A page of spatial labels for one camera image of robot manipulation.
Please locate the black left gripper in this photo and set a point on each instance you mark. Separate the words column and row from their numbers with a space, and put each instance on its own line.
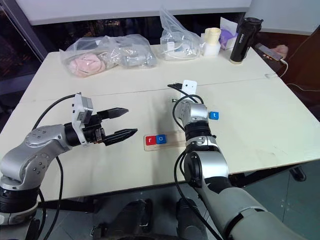
column 95, row 132

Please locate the blue letter t block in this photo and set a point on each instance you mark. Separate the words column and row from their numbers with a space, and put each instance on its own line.
column 214, row 115

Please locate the smartphone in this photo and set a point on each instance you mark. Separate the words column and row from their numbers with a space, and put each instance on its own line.
column 268, row 51

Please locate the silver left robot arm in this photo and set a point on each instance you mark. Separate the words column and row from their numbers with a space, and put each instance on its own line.
column 42, row 140

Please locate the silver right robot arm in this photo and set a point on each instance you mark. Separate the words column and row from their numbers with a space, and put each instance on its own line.
column 212, row 160

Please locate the red letter r block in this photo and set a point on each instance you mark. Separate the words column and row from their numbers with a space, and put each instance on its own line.
column 150, row 140

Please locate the blue letter o block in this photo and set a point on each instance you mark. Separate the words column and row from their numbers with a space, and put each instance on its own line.
column 161, row 139

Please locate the wooden letter tray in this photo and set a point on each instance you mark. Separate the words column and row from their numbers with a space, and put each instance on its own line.
column 172, row 142

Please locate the person's bare hand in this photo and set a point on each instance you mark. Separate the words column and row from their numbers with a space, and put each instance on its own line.
column 282, row 51

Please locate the pink soft item in bag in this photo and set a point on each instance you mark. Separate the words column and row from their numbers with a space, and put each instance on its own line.
column 86, row 63

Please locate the large clear plastic bag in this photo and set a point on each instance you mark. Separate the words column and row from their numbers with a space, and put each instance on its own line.
column 120, row 52

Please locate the dark rounded shape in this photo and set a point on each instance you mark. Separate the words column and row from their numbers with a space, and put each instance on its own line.
column 135, row 217
column 191, row 220

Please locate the white power adapter in bag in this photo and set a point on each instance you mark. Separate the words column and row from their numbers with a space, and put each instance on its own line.
column 171, row 46

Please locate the tall clear plastic bag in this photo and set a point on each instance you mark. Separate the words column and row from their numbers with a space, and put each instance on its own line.
column 180, row 37

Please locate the white foam block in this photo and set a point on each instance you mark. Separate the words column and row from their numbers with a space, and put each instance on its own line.
column 211, row 50

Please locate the cream tape roll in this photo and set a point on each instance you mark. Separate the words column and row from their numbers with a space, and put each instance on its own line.
column 212, row 35

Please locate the white purple tissue pack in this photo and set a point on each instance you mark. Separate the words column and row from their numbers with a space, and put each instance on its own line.
column 226, row 37

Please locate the black thermos bottle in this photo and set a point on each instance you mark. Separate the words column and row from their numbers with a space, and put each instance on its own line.
column 241, row 42

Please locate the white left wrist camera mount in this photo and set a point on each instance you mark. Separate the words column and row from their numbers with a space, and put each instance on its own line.
column 81, row 107

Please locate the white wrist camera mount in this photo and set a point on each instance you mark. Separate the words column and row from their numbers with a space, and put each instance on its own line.
column 189, row 86
column 81, row 107

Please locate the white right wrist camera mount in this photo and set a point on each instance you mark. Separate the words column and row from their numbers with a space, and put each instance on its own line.
column 189, row 86

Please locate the dark metal window post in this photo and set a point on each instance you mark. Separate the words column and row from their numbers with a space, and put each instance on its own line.
column 27, row 25

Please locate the black table frame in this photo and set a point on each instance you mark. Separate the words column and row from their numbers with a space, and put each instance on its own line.
column 296, row 173

